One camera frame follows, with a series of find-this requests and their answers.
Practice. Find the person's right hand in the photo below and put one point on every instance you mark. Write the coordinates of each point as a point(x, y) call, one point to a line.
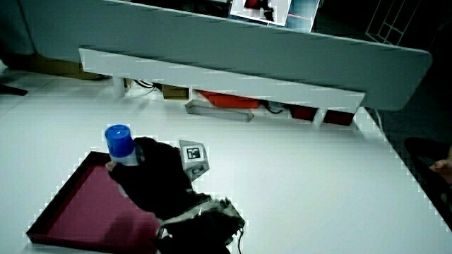
point(159, 183)

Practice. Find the blue capped glue bottle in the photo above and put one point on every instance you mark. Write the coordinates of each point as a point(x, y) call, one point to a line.
point(120, 141)

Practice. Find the dark red square plate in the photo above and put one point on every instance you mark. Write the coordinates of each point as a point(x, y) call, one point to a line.
point(81, 211)

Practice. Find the person's right forearm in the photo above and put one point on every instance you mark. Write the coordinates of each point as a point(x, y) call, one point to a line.
point(201, 229)

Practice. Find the grey metal tray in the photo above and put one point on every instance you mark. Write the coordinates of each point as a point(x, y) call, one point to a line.
point(197, 107)

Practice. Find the small cardboard box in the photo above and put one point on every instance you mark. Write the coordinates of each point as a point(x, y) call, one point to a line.
point(174, 92)

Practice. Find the orange box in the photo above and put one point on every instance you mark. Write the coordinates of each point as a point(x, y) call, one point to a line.
point(229, 100)

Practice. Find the white desk shelf riser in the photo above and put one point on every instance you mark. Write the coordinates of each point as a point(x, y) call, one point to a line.
point(212, 75)

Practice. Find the large cardboard box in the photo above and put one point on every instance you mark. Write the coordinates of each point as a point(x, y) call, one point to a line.
point(56, 67)

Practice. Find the white divider panel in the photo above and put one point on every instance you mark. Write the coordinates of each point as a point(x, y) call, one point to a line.
point(247, 49)

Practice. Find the dark red box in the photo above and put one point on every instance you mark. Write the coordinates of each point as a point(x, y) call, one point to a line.
point(303, 113)

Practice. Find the black flat object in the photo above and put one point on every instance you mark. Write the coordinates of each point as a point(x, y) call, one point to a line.
point(12, 90)

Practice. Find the computer monitor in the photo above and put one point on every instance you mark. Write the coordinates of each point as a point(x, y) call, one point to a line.
point(261, 10)

